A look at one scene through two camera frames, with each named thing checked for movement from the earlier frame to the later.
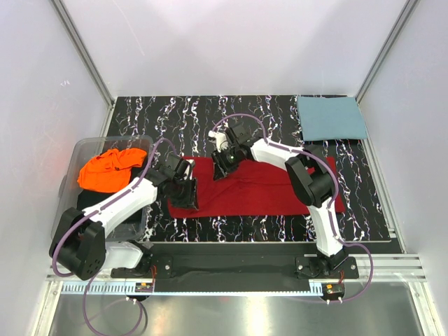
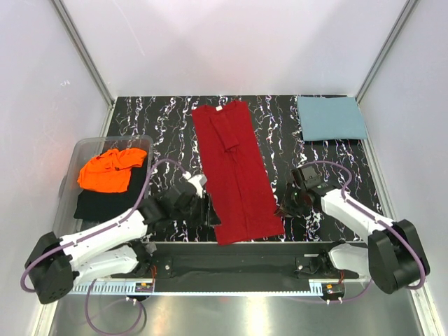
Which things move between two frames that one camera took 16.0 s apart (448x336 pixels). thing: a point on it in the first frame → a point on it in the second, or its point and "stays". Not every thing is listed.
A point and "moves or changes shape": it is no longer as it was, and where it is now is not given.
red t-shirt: (251, 190) moves or changes shape
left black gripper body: (183, 195) → (197, 213)
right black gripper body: (227, 159) → (293, 201)
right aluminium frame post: (383, 53) stays
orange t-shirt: (110, 171) stays
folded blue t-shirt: (330, 117) stays
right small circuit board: (334, 288) stays
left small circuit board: (141, 287) stays
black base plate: (236, 267) stays
